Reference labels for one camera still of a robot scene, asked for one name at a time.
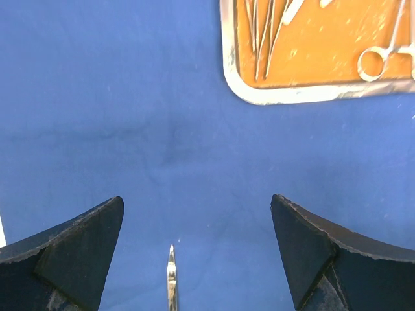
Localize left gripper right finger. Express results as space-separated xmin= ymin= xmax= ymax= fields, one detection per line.
xmin=270 ymin=194 xmax=414 ymax=310

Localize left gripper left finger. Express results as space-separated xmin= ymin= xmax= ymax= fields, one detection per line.
xmin=1 ymin=196 xmax=125 ymax=310

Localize steel scissors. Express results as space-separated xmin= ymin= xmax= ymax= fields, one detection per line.
xmin=167 ymin=244 xmax=178 ymax=311

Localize blue surgical cloth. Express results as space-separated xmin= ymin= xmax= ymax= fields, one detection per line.
xmin=1 ymin=1 xmax=414 ymax=310

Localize steel forceps in tray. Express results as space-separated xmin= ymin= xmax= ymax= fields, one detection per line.
xmin=357 ymin=0 xmax=415 ymax=82

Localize metal instrument tray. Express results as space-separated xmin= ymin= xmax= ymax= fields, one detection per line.
xmin=220 ymin=1 xmax=414 ymax=106

